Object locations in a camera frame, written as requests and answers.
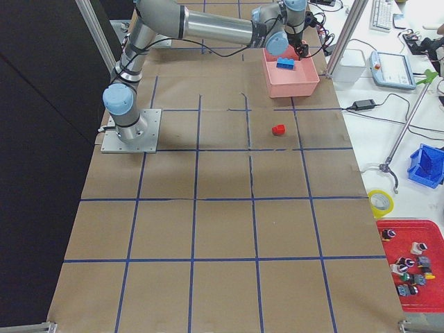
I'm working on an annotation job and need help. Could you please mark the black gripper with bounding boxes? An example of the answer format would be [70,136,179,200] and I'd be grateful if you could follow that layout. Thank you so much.
[289,30,309,58]

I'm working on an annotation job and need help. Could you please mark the blue three-stud block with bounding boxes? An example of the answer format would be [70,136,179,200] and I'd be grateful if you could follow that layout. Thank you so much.
[276,57,295,70]

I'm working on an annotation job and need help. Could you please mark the red small block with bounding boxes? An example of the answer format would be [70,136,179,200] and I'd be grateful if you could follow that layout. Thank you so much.
[271,124,286,136]

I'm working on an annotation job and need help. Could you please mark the pink plastic box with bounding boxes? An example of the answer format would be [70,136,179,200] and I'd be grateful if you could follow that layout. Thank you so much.
[262,46,320,98]

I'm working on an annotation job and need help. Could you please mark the white square box device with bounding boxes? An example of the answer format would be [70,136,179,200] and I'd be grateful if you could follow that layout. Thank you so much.
[333,49,366,83]

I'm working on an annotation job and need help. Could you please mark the white keyboard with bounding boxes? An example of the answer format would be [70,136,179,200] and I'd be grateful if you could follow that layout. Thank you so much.
[369,0,394,33]

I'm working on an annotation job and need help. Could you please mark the black power adapter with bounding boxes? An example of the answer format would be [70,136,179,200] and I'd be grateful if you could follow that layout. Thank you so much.
[350,99,377,111]

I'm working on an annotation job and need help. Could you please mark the teach pendant tablet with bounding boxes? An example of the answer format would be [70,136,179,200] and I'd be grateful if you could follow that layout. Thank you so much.
[369,51,416,90]

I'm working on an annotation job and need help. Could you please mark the green glue gun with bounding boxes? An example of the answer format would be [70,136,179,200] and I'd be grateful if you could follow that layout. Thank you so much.
[416,69,438,85]

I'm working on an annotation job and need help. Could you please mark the metal grabber tool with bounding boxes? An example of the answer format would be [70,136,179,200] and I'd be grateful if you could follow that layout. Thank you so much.
[360,80,431,194]

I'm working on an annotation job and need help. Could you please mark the blue plastic bin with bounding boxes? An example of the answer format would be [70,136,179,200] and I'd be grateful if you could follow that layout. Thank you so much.
[407,144,443,189]

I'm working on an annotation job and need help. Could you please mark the brown paper table cover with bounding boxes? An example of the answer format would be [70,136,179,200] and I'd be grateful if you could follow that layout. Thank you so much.
[48,41,403,332]

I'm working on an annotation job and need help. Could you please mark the yellow tape roll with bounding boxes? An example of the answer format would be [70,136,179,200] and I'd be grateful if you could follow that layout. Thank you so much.
[368,189,394,219]

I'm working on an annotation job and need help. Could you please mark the red plastic tray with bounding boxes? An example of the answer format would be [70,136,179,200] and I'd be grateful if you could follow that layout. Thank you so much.
[377,219,443,312]

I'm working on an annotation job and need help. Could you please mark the aluminium frame post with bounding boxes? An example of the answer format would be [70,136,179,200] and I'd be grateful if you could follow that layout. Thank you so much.
[325,0,368,78]

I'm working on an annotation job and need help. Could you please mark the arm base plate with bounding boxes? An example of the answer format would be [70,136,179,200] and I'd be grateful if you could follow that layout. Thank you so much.
[101,108,162,153]

